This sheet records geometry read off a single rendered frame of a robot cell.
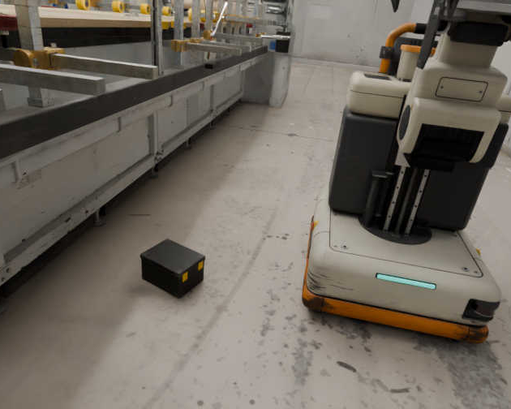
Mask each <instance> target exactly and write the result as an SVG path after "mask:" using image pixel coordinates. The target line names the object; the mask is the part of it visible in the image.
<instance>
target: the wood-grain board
mask: <svg viewBox="0 0 511 409"><path fill-rule="evenodd" d="M38 11H39V16H40V22H41V28H151V18H150V15H144V14H138V16H139V17H140V18H138V17H129V16H124V15H125V14H129V13H118V12H109V11H83V10H74V9H62V8H50V7H38ZM0 12H2V13H3V14H7V15H16V13H15V5H3V4H0ZM161 20H164V21H168V22H169V28H171V20H174V16H166V15H162V16H161ZM183 22H186V28H190V27H191V21H190V20H189V19H188V17H183Z"/></svg>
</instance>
